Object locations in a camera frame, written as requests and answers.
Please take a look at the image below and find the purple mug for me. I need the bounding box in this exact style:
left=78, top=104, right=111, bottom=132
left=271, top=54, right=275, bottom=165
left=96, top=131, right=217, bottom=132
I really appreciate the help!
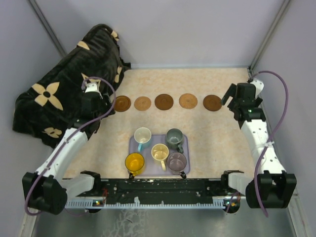
left=167, top=152, right=187, bottom=179

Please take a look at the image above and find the black floral blanket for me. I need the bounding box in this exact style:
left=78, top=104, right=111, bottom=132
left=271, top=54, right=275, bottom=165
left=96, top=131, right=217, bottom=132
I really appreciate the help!
left=12, top=24, right=131, bottom=148

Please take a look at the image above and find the white toothed cable rail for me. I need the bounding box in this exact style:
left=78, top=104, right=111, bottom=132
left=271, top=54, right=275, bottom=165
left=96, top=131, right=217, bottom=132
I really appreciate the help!
left=64, top=198, right=237, bottom=209

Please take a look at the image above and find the grey aluminium frame rail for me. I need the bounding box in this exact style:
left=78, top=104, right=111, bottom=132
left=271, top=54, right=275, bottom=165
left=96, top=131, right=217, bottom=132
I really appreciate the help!
left=247, top=0, right=292, bottom=74

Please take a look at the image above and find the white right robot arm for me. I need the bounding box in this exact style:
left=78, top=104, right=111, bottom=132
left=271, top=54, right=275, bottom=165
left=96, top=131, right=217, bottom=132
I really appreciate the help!
left=220, top=80, right=297, bottom=210

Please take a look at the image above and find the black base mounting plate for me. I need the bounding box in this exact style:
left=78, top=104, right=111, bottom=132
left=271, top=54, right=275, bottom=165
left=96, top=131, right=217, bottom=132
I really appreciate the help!
left=79, top=178, right=235, bottom=205

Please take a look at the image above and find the yellow mug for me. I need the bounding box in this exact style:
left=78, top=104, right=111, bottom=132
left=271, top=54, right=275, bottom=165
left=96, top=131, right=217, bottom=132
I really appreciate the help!
left=124, top=153, right=145, bottom=179

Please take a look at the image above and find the light woven coaster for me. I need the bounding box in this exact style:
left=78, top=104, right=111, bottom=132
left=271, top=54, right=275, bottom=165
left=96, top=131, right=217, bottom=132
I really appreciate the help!
left=179, top=93, right=198, bottom=109

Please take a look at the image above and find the grey-green mug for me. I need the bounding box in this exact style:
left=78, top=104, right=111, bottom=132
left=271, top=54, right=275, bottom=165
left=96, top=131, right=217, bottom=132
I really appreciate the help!
left=165, top=128, right=184, bottom=154

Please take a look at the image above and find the dark brown wooden coaster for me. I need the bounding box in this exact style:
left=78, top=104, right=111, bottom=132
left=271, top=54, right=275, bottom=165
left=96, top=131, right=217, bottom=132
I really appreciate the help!
left=203, top=95, right=222, bottom=112

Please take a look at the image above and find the cream mug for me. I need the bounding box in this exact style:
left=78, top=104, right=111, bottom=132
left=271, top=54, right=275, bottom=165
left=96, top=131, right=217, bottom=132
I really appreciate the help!
left=151, top=144, right=169, bottom=171

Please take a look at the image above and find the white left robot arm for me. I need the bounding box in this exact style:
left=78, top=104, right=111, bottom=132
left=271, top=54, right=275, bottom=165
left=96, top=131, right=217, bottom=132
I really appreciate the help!
left=22, top=77, right=115, bottom=216

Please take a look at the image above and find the light wooden coaster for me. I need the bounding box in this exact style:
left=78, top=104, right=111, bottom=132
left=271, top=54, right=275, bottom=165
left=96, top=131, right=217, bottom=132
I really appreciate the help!
left=134, top=96, right=152, bottom=111

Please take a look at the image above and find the white and blue mug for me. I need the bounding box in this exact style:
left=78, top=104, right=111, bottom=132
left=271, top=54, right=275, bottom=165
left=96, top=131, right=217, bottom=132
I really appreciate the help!
left=134, top=127, right=152, bottom=153

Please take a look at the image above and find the dark brown round coaster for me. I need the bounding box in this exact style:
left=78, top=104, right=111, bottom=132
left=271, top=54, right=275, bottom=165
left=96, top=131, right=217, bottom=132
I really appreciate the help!
left=155, top=94, right=174, bottom=111

